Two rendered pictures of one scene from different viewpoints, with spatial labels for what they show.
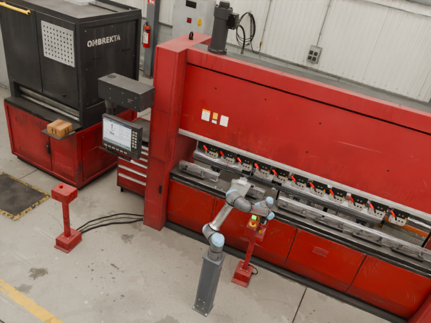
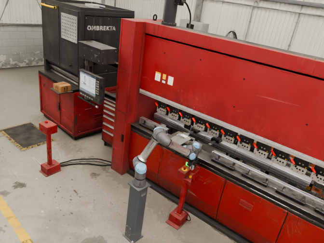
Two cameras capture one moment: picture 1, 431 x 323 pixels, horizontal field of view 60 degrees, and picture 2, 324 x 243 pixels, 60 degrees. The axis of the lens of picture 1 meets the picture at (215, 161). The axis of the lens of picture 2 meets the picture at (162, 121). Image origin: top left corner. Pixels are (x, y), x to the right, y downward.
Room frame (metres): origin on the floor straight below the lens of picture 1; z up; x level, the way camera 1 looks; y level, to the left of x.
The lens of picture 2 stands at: (0.21, -1.04, 2.67)
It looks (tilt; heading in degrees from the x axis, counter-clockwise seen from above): 25 degrees down; 18
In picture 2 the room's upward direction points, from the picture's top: 8 degrees clockwise
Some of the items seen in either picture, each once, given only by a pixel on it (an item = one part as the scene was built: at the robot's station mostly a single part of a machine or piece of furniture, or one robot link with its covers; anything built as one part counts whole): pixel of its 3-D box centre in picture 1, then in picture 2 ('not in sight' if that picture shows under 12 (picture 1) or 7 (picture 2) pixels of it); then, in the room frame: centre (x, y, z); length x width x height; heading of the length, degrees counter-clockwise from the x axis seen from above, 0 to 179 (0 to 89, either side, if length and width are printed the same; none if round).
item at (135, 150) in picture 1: (123, 135); (92, 86); (3.24, 0.97, 1.42); 0.45 x 0.12 x 0.36; 70
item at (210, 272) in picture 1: (208, 282); (135, 210); (2.48, -0.15, 0.39); 0.18 x 0.18 x 0.77; 68
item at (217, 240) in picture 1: (217, 241); (140, 170); (2.49, -0.15, 0.94); 0.13 x 0.12 x 0.14; 35
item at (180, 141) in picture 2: (239, 188); (179, 139); (3.30, -0.31, 1.00); 0.26 x 0.18 x 0.01; 163
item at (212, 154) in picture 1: (213, 150); (163, 107); (3.56, 0.05, 1.26); 0.15 x 0.09 x 0.17; 73
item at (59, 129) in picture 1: (58, 127); (61, 87); (3.77, 1.92, 1.04); 0.30 x 0.26 x 0.12; 68
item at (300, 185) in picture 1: (299, 180); (229, 135); (3.28, -0.91, 1.26); 0.15 x 0.09 x 0.17; 73
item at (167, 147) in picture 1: (175, 136); (141, 99); (3.89, 0.53, 1.15); 0.85 x 0.25 x 2.30; 163
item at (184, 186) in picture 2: (249, 251); (182, 196); (3.00, -0.56, 0.39); 0.05 x 0.05 x 0.54; 75
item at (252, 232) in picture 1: (256, 227); (187, 172); (3.00, -0.56, 0.75); 0.20 x 0.16 x 0.18; 75
